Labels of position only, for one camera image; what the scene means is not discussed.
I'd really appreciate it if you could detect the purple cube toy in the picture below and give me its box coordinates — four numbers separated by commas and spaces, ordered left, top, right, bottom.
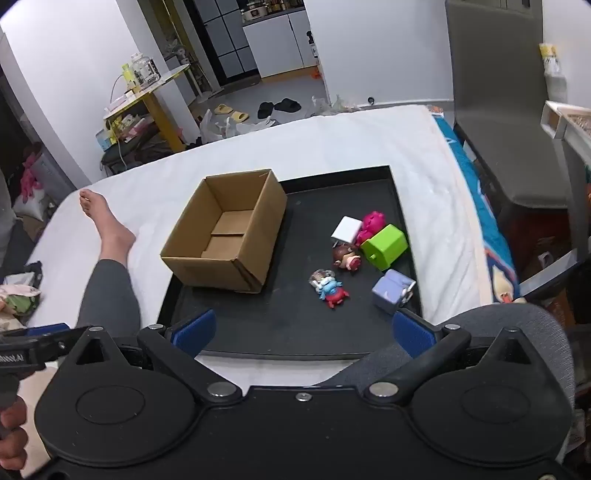
372, 269, 416, 315

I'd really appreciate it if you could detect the grey chair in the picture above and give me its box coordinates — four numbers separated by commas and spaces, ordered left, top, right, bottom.
445, 0, 571, 213

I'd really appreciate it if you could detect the white framed side table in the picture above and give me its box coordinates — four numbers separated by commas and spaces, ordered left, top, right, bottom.
540, 100, 591, 259

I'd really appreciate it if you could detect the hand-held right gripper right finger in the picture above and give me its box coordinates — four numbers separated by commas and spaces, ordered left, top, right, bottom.
363, 308, 536, 403

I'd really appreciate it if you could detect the pink toy figure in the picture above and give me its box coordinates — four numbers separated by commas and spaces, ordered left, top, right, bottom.
355, 211, 386, 245

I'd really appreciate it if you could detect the pink cloth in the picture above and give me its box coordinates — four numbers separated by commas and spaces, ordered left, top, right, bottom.
21, 154, 44, 199

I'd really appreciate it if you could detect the pile of clothes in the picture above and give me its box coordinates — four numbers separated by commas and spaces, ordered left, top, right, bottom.
0, 261, 44, 328

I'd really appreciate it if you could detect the green plastic box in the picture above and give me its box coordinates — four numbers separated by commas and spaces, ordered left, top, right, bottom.
360, 224, 409, 271

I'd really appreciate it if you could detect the brown cardboard box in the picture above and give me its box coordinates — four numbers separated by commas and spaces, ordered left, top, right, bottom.
160, 168, 288, 294

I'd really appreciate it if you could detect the white plastic bag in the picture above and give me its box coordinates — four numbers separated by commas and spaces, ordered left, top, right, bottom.
199, 108, 278, 144

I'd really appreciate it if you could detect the white standing fan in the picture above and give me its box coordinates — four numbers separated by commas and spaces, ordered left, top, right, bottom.
164, 39, 218, 100

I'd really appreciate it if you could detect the person's left leg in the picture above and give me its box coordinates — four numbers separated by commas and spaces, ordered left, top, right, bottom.
76, 188, 141, 340

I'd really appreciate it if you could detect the black-framed glass door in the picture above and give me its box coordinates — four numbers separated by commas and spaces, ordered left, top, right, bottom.
191, 0, 259, 86

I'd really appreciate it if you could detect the yellow side table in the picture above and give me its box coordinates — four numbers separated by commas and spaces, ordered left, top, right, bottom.
104, 62, 192, 153

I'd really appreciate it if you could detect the yellow and white carton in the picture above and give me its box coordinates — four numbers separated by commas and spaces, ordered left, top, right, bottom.
539, 42, 566, 75

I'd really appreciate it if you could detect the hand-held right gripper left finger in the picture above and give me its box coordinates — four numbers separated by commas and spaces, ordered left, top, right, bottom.
70, 309, 242, 404

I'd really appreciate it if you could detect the blue printed bed sheet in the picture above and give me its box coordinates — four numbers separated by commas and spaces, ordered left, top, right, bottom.
431, 111, 522, 303

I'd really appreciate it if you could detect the person's left hand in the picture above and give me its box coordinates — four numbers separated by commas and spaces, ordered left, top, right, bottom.
0, 397, 28, 472

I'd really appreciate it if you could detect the black tray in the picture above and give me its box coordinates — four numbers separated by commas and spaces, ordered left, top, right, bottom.
157, 165, 423, 361

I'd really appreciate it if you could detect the clear plastic bag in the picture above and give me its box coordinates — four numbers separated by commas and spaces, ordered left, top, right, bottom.
305, 95, 361, 118

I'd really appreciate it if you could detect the blue and red toy figure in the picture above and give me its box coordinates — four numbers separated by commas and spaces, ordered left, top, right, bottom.
310, 270, 349, 309

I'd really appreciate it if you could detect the white cabinet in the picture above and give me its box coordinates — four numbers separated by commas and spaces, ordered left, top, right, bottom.
242, 9, 319, 79

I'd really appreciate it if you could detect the brown-haired doll figure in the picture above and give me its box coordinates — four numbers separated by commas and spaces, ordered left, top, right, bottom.
332, 244, 363, 273

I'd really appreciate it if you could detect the clear glass jar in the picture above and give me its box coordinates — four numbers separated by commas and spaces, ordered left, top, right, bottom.
130, 53, 160, 88

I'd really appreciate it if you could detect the white wall charger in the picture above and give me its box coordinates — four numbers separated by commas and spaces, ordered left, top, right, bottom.
331, 216, 363, 247

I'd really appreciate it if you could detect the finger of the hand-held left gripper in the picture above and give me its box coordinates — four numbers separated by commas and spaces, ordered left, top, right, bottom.
0, 323, 89, 354

